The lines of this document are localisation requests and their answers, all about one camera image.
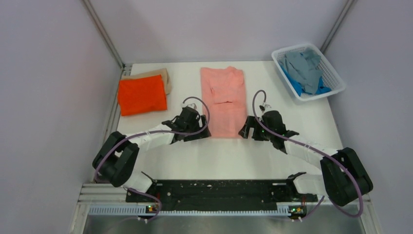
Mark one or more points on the blue t shirt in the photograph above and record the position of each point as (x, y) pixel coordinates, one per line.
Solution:
(312, 86)

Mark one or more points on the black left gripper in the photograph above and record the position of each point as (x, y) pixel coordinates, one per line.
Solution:
(196, 136)

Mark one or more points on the right aluminium frame post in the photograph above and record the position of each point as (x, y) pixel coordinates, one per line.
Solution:
(349, 4)

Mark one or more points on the orange folded t shirt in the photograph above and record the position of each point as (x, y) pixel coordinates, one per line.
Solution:
(143, 95)

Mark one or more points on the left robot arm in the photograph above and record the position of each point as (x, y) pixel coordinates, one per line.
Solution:
(116, 160)

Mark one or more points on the left aluminium frame post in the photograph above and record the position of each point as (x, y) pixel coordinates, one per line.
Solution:
(102, 32)

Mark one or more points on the pink t shirt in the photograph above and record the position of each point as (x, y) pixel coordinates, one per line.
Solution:
(224, 93)

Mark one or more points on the beige folded t shirt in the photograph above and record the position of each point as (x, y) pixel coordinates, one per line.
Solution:
(162, 72)

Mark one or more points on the aluminium frame post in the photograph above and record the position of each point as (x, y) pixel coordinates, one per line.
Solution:
(349, 4)
(102, 32)

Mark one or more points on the grey t shirt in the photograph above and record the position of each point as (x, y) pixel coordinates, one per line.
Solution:
(302, 62)

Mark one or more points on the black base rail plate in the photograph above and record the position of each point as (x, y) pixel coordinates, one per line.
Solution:
(221, 195)

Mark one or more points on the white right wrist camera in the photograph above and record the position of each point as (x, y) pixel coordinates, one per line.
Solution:
(264, 107)

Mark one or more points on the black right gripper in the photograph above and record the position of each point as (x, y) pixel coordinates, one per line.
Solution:
(251, 122)

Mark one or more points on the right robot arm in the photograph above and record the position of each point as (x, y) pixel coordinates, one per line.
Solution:
(343, 177)

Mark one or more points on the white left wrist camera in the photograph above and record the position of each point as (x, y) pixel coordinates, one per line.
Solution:
(190, 105)

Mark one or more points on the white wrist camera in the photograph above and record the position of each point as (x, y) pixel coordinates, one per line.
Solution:
(190, 105)
(264, 107)

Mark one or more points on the white plastic basket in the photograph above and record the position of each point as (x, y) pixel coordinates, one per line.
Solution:
(330, 77)

